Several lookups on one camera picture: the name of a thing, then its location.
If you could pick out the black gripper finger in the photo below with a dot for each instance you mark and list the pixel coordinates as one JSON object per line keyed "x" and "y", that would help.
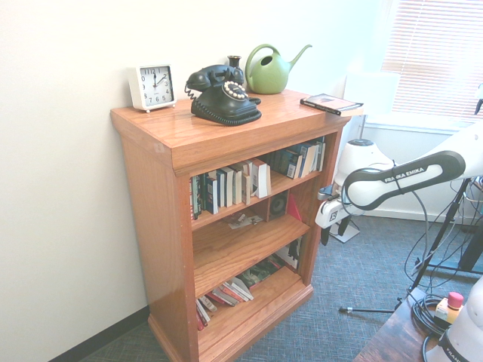
{"x": 345, "y": 226}
{"x": 325, "y": 235}

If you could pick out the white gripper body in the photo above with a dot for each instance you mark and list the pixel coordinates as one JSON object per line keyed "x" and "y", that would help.
{"x": 332, "y": 215}

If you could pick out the black paperback novel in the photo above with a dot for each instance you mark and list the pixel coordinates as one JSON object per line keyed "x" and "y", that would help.
{"x": 332, "y": 104}

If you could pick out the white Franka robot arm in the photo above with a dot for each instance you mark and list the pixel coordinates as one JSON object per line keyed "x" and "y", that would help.
{"x": 407, "y": 177}

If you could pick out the upright books middle shelf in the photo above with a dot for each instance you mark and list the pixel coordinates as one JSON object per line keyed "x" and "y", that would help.
{"x": 311, "y": 158}

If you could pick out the black white picture book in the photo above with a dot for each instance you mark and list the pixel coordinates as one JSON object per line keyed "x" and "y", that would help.
{"x": 292, "y": 252}

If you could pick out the red folder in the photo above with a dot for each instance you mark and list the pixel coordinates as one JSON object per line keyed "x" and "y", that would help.
{"x": 293, "y": 209}

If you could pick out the small brown speaker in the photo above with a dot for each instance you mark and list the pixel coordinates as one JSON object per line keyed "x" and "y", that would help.
{"x": 279, "y": 205}

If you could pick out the blue cover paperback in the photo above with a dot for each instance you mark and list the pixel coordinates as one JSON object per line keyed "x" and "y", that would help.
{"x": 226, "y": 188}
{"x": 300, "y": 164}
{"x": 213, "y": 194}

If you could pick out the dark blue cover book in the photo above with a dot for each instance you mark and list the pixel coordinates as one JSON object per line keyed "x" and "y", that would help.
{"x": 283, "y": 162}

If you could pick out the camouflage pattern magazine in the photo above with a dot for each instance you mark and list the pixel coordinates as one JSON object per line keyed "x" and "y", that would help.
{"x": 262, "y": 272}

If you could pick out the thick white paperback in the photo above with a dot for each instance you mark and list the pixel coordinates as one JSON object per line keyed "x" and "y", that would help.
{"x": 262, "y": 179}

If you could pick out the loose white papers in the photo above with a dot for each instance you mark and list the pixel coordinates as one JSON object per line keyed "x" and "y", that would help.
{"x": 243, "y": 220}

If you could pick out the black tripod stand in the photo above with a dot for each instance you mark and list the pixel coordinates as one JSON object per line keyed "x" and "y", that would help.
{"x": 370, "y": 310}
{"x": 471, "y": 252}

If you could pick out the white book red marks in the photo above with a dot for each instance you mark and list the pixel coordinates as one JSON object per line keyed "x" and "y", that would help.
{"x": 241, "y": 288}

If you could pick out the cream page paperback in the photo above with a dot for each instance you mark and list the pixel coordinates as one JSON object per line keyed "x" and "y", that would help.
{"x": 237, "y": 186}

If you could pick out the red striped white book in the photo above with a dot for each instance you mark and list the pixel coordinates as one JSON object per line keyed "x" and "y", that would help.
{"x": 226, "y": 296}

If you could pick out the dark wooden table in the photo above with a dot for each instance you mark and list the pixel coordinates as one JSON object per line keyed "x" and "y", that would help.
{"x": 392, "y": 339}

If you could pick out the dark green spine book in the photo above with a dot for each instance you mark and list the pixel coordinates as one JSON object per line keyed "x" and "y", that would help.
{"x": 203, "y": 194}

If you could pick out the wooden bookshelf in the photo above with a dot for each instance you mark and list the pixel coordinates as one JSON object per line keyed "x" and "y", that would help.
{"x": 234, "y": 132}

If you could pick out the red yellow emergency stop button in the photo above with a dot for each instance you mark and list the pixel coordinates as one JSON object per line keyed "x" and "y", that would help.
{"x": 454, "y": 299}

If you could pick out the white red paperback book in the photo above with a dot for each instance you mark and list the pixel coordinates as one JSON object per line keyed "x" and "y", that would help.
{"x": 202, "y": 318}

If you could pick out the green watering can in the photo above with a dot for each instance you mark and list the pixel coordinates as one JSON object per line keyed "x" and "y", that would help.
{"x": 268, "y": 75}

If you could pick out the black rotary telephone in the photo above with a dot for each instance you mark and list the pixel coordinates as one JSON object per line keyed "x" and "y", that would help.
{"x": 219, "y": 105}

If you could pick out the black vase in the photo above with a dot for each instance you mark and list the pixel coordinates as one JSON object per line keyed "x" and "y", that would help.
{"x": 234, "y": 62}

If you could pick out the white window blinds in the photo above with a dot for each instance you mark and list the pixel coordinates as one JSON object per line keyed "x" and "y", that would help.
{"x": 434, "y": 56}

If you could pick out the white square alarm clock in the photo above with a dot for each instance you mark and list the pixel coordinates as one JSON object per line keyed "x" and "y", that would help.
{"x": 154, "y": 86}

